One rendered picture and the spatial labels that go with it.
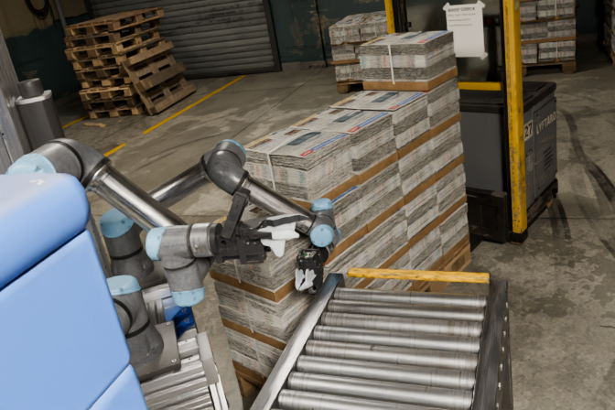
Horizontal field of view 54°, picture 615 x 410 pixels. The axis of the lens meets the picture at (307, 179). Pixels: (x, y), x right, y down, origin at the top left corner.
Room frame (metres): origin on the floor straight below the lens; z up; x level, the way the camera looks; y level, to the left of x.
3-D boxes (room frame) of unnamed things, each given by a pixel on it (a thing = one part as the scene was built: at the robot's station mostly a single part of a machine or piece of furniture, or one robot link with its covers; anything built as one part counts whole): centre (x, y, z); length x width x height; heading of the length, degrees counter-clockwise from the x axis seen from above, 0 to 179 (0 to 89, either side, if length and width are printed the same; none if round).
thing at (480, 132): (3.52, -1.16, 0.40); 0.69 x 0.55 x 0.80; 45
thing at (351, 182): (2.25, -0.04, 0.86); 0.29 x 0.16 x 0.04; 136
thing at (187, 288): (1.25, 0.32, 1.12); 0.11 x 0.08 x 0.11; 168
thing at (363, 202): (2.43, -0.08, 0.42); 1.17 x 0.39 x 0.83; 135
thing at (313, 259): (1.81, 0.03, 0.79); 0.12 x 0.08 x 0.09; 156
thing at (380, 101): (2.72, -0.38, 1.06); 0.37 x 0.28 x 0.01; 47
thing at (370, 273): (1.57, -0.28, 0.81); 0.43 x 0.03 x 0.02; 66
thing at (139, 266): (1.90, 0.67, 0.87); 0.15 x 0.15 x 0.10
